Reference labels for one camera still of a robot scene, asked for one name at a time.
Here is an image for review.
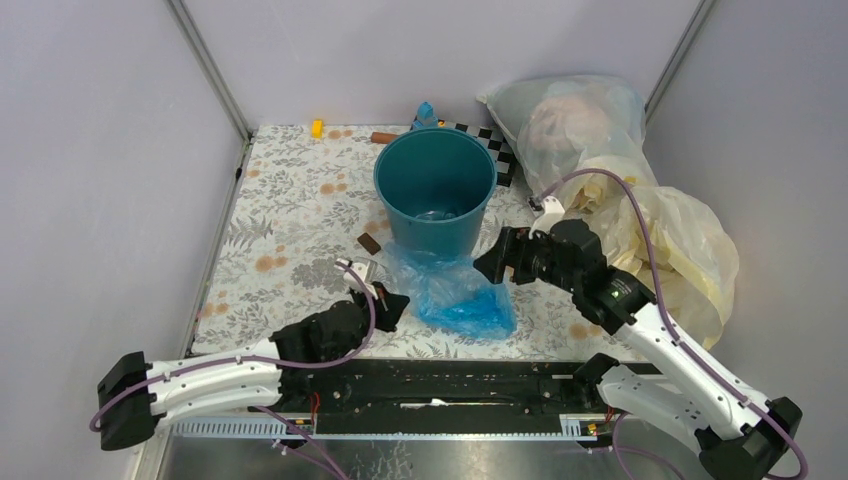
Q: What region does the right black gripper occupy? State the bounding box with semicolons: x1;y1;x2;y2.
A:
472;224;580;294

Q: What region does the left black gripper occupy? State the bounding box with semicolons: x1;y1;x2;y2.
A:
330;281;410;361

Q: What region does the blue plastic trash bag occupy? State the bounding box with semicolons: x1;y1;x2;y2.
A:
385;243;517;340

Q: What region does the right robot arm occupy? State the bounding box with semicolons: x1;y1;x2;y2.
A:
473;220;802;479

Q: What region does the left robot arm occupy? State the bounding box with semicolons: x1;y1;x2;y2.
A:
89;282;410;451

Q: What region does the teal plastic trash bin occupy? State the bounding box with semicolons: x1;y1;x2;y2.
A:
373;128;497;257

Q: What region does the clear stuffed trash bag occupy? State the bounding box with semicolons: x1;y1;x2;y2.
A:
477;75;657;214

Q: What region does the yellow plastic trash bag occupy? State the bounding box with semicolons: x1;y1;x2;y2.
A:
556;174;739;349

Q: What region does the brown wooden block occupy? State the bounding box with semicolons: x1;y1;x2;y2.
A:
357;232;382;256

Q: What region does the black white checkerboard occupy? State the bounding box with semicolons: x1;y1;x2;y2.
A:
439;120;519;187

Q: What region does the floral table mat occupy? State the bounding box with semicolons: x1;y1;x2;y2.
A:
189;126;637;361

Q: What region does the blue toy figure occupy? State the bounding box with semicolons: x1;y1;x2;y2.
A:
412;101;440;129

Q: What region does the brown cylinder piece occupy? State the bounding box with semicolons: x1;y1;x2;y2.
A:
370;132;399;145

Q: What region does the yellow toy block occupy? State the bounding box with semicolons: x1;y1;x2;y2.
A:
311;119;324;139

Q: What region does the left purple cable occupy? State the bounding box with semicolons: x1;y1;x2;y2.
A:
89;259;379;480

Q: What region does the purple cable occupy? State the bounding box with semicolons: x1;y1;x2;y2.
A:
89;259;379;480
529;168;810;480

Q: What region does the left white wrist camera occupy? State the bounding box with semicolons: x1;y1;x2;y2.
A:
335;258;377;296

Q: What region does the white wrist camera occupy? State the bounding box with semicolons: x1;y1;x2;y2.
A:
529;196;566;238
335;258;377;296

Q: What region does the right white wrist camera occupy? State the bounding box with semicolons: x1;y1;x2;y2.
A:
529;196;566;238

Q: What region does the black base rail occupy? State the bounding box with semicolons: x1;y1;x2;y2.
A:
182;355;641;439

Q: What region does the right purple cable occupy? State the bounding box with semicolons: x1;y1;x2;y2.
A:
529;168;810;480

